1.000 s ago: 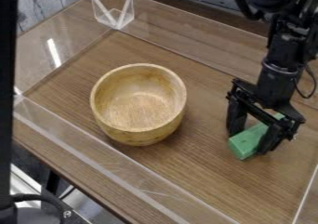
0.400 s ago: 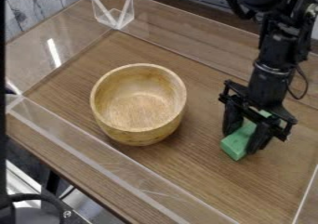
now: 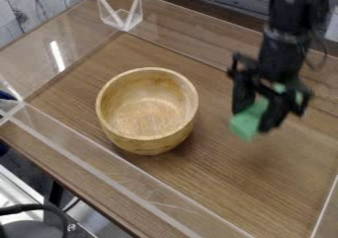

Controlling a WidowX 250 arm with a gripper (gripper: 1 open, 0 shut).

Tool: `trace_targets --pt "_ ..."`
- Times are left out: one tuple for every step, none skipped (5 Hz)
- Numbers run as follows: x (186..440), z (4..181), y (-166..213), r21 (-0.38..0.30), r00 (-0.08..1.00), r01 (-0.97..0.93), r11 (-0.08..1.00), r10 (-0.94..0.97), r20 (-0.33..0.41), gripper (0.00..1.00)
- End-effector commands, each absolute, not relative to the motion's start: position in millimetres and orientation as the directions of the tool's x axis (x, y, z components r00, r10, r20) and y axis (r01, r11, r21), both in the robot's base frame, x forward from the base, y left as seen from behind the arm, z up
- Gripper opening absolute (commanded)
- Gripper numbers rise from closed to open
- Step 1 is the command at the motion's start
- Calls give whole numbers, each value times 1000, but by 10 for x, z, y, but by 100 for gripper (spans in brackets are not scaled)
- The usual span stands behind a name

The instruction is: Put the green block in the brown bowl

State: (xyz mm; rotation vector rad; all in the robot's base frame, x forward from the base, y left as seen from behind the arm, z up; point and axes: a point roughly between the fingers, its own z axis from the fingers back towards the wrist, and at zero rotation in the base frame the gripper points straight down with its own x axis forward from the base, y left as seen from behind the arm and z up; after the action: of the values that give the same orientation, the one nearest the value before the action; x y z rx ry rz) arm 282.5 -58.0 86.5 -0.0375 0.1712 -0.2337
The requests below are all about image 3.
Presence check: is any clear acrylic corner bracket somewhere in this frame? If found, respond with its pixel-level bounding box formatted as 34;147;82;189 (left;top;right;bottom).
96;0;142;32

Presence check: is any black metal bracket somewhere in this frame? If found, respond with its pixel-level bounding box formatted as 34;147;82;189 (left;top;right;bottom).
45;182;97;238

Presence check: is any clear acrylic tray wall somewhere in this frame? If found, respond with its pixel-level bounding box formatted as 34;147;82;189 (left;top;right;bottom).
0;0;338;238

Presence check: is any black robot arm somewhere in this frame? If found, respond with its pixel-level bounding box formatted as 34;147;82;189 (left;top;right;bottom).
226;0;328;138

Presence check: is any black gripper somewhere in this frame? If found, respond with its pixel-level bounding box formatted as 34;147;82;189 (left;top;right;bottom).
226;35;312;132

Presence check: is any green rectangular block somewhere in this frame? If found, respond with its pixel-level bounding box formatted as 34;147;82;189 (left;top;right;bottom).
229;84;303;141

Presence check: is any black cable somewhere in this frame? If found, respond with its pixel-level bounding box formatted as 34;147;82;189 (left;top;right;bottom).
0;203;70;238

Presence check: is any brown wooden bowl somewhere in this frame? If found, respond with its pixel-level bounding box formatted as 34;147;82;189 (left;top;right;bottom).
94;67;198;155

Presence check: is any blue object at left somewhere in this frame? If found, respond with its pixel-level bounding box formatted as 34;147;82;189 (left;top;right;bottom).
0;90;15;101

